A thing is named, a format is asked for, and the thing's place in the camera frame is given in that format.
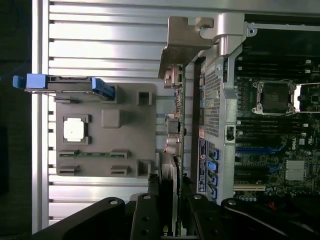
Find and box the green motherboard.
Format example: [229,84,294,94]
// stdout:
[234,57,320,201]

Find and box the hard disk in blue caddy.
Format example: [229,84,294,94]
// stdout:
[12,73,116,102]

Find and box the green RAM stick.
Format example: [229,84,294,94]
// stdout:
[59,151,131,159]

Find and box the silver CPU chip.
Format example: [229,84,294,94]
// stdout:
[63,117,86,143]

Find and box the metal socket cover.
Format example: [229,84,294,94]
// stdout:
[293,84,320,112]

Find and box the CPU socket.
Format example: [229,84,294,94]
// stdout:
[252,79,297,116]

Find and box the blue expansion slot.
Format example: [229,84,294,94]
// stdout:
[236,147,286,154]

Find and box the white expansion slot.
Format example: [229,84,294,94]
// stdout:
[234,184,266,192]

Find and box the silver chipset heatsink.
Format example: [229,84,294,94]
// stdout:
[284,159,306,181]

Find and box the black open PC case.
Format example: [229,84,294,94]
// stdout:
[192,11,320,208]

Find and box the grey printed parts rack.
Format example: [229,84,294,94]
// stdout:
[55,83,158,177]

